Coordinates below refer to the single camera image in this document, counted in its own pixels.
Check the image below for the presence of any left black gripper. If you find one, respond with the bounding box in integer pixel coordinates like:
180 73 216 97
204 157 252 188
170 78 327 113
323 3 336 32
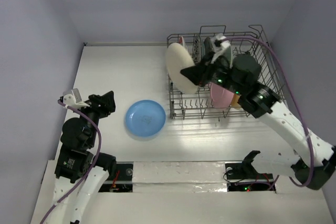
75 90 115 146

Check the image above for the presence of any cream white plate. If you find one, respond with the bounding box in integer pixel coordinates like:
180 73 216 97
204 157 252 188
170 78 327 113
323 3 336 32
165 43 198 94

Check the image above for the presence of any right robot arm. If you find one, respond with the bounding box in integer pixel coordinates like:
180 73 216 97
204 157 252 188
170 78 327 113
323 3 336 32
179 54 335 190

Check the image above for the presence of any white plate red teal pattern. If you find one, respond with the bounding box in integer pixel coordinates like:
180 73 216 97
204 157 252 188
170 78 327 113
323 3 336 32
178 36 187 48

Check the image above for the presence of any dark olive plate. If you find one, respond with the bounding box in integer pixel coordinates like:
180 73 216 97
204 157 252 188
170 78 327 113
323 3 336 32
204 37 215 57

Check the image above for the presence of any green plate dark motif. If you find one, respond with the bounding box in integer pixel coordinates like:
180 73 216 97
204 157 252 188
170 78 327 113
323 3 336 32
224 41 233 68

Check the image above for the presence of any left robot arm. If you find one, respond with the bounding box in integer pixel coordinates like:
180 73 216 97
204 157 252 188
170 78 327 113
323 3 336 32
41 89 117 223

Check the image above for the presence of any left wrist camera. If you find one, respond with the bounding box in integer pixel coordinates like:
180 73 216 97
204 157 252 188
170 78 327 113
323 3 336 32
58 88 89 110

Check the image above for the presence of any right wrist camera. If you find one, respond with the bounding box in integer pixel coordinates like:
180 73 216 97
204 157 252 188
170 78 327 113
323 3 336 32
211 33 226 63

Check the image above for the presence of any blue plate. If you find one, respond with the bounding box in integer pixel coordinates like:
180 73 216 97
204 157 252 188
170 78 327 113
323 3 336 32
124 100 166 138

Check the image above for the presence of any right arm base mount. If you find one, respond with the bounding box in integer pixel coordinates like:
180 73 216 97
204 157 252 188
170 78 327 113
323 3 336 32
223 151 276 192

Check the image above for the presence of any pink plate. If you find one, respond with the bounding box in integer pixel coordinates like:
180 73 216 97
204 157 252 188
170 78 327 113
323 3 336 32
210 83 234 109

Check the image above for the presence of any teal patterned plate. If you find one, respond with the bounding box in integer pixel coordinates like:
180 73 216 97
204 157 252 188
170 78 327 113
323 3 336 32
192 34 204 64

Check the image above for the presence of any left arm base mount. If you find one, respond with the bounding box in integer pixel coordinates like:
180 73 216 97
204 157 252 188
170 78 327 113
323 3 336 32
99 162 133 193

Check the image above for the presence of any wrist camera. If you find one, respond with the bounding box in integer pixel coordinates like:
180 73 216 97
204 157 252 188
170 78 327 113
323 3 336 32
211 33 226 63
58 88 89 110

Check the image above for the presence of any yellow plate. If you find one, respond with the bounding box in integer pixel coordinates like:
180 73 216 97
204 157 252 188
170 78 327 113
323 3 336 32
230 94 241 110

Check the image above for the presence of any grey wire dish rack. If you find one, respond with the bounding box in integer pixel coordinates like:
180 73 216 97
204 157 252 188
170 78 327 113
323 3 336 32
166 25 286 120

